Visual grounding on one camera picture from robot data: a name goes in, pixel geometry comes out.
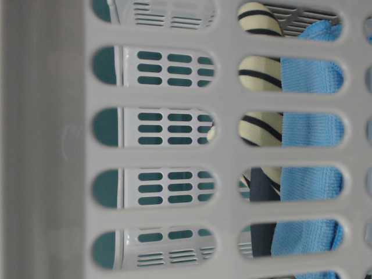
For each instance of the white plastic shopping basket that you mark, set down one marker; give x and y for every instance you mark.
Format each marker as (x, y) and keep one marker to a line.
(61, 64)

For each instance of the dark grey cloth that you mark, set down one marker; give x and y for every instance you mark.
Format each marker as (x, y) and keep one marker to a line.
(262, 234)

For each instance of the cream navy striped cloth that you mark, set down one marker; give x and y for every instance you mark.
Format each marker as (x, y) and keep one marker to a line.
(261, 73)

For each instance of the blue microfibre cloth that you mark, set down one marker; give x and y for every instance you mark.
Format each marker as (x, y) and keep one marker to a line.
(310, 130)

